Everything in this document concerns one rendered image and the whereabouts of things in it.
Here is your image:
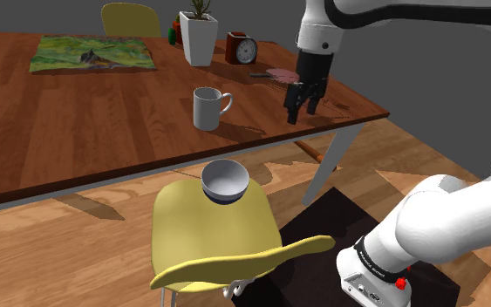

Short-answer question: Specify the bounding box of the white mug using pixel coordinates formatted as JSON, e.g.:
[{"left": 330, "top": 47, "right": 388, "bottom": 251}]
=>
[{"left": 192, "top": 85, "right": 235, "bottom": 133}]

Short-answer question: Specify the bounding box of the dark robot stand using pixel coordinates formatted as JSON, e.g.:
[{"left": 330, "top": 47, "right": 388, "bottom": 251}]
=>
[{"left": 231, "top": 186, "right": 462, "bottom": 307}]

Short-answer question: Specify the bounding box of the brown wooden stick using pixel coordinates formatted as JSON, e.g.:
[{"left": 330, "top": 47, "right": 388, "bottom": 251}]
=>
[{"left": 293, "top": 140, "right": 338, "bottom": 172}]

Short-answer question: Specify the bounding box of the yellow chair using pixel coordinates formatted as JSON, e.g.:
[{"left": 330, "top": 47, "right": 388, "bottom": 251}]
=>
[
  {"left": 148, "top": 178, "right": 337, "bottom": 307},
  {"left": 100, "top": 2, "right": 163, "bottom": 39}
]

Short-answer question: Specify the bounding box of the brown wooden table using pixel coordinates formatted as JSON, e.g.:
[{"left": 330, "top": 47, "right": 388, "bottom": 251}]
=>
[{"left": 0, "top": 30, "right": 391, "bottom": 218}]

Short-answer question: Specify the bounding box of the pink paddle with black handle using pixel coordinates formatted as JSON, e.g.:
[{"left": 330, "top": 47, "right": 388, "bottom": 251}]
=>
[{"left": 249, "top": 67, "right": 302, "bottom": 85}]

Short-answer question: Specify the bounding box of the small cactus in red pot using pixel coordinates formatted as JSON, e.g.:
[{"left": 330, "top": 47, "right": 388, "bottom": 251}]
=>
[{"left": 167, "top": 14, "right": 184, "bottom": 46}]

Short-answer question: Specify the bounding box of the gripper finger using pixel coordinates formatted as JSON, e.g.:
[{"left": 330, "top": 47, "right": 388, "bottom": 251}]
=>
[
  {"left": 306, "top": 78, "right": 329, "bottom": 116},
  {"left": 283, "top": 82, "right": 308, "bottom": 126}
]

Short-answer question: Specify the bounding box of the grey bowl with blue base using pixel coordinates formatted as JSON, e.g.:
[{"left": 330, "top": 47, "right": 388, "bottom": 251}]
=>
[{"left": 200, "top": 158, "right": 251, "bottom": 207}]

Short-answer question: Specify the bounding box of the green landscape picture mat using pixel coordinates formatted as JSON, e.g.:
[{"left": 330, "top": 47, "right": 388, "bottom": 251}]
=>
[{"left": 29, "top": 34, "right": 158, "bottom": 74}]

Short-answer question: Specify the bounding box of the white planter with plant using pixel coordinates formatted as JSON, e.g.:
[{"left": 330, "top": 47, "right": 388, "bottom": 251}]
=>
[{"left": 178, "top": 0, "right": 220, "bottom": 68}]

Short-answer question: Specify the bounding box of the red-brown table clock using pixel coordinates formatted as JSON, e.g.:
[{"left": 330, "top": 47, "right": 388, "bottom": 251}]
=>
[{"left": 224, "top": 31, "right": 259, "bottom": 66}]

